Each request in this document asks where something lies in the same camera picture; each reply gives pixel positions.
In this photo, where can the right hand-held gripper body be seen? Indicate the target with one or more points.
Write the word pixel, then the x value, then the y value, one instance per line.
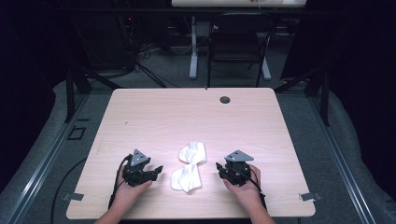
pixel 239 172

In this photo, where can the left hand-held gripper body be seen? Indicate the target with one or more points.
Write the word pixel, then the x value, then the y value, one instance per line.
pixel 134 174

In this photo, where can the white ankle sock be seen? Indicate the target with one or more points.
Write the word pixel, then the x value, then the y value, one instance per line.
pixel 186 180
pixel 193 153

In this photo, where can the person's left hand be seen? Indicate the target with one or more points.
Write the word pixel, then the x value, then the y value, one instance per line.
pixel 129 193

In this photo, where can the person's right hand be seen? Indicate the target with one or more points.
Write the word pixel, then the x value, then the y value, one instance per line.
pixel 246 194

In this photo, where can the black metal stand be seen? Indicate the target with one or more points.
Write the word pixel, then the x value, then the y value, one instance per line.
pixel 325 99
pixel 70 93

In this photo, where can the white standing desk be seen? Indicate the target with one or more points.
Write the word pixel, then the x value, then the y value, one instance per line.
pixel 193 46

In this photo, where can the black folding chair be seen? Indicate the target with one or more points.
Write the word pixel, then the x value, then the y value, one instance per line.
pixel 236 40

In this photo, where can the grey table bracket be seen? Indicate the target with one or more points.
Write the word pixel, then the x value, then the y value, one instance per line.
pixel 73 197
pixel 310 196

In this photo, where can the aluminium rail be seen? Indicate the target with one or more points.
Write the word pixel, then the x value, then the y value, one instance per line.
pixel 43 165
pixel 339 161

